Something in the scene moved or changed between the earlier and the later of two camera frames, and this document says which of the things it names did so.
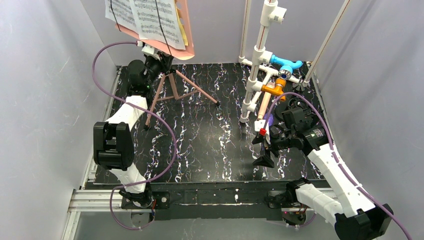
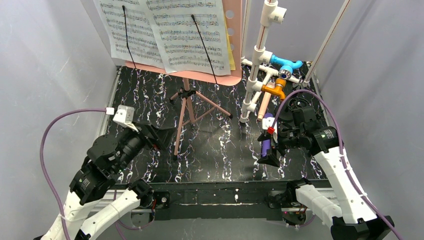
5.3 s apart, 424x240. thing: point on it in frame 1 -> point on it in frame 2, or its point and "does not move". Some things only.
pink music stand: x=177 y=53 -> x=189 y=94
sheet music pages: x=155 y=20 -> x=192 y=35
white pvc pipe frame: x=259 y=75 does not move
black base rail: x=241 y=201 does not move
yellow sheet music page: x=181 y=26 -> x=232 y=65
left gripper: x=163 y=60 -> x=149 y=134
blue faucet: x=286 y=67 does not move
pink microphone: x=266 y=100 does not move
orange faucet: x=277 y=90 does not move
